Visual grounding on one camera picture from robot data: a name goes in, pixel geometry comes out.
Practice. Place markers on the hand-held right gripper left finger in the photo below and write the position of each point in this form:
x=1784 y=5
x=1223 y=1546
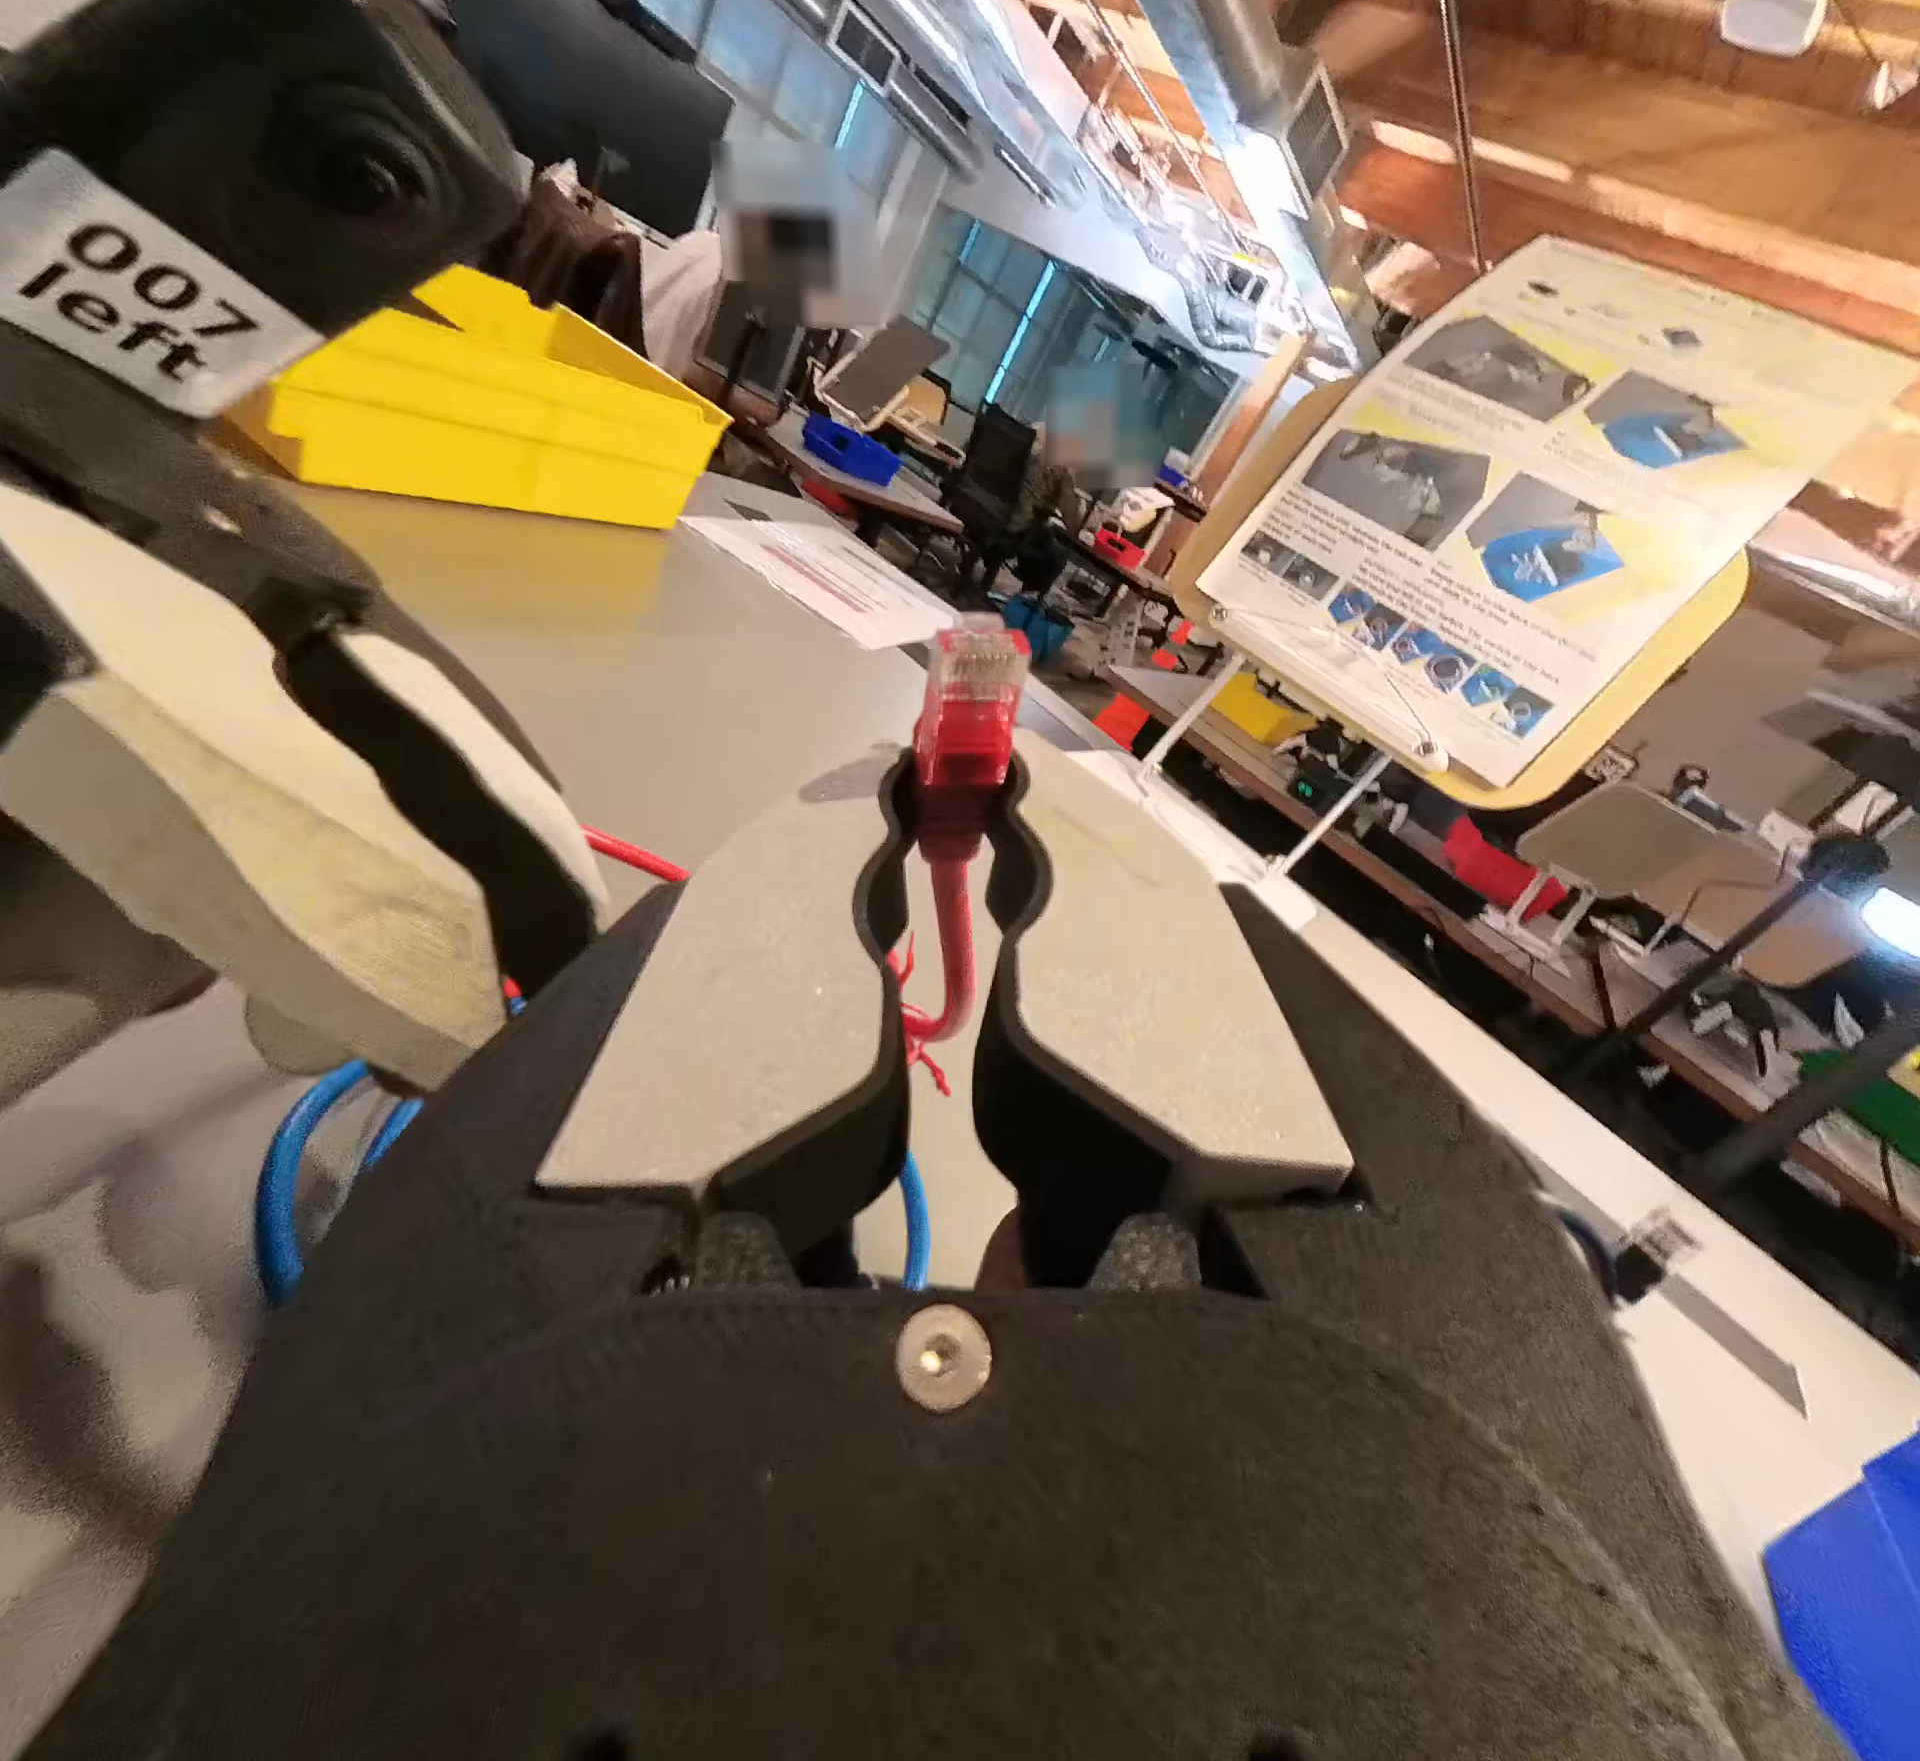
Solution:
x=750 y=997

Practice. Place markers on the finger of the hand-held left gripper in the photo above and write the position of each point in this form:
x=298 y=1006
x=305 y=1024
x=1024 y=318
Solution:
x=480 y=756
x=223 y=800

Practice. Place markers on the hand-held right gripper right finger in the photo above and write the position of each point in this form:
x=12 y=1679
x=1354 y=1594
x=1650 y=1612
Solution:
x=1156 y=1024

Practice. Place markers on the yellow plastic bin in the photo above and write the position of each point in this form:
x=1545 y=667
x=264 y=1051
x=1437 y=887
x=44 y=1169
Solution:
x=494 y=426

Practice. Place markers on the black monitor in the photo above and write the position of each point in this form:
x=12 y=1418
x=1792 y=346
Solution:
x=585 y=80

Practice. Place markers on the white paper sheet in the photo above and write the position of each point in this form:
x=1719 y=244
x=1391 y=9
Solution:
x=816 y=576

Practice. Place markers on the small blue bin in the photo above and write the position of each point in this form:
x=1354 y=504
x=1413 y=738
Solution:
x=849 y=447

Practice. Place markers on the black office chair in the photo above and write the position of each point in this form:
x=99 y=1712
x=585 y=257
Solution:
x=997 y=470

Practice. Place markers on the printed poster board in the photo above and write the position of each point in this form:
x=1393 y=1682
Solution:
x=1545 y=501

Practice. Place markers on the large blue plastic bin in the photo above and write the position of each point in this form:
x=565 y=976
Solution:
x=1852 y=1596

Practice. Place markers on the white ceiling access point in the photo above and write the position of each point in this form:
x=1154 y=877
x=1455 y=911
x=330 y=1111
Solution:
x=1773 y=9

